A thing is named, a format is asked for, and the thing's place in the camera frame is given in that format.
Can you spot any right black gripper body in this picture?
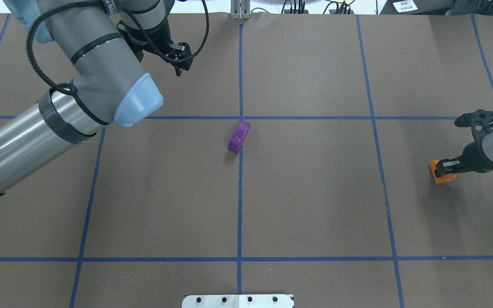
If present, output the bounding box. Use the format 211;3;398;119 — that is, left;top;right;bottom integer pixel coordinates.
456;142;493;173

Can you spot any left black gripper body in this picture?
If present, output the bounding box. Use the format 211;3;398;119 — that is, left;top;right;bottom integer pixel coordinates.
123;19;175;60

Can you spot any orange trapezoid block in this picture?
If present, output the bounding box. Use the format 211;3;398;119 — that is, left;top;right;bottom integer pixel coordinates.
429;159;458;185

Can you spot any purple trapezoid block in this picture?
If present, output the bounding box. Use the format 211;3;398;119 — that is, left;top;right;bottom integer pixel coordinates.
228;121;252;154

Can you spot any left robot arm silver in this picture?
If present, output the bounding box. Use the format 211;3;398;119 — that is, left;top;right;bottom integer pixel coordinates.
0;0;193;197

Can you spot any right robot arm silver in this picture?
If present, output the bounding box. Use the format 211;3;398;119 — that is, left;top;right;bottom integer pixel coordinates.
429;128;493;184

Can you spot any aluminium frame post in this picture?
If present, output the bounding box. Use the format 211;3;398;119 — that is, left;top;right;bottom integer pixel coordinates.
230;0;252;20

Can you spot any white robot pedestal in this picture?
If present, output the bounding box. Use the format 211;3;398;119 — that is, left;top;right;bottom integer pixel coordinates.
181;294;295;308

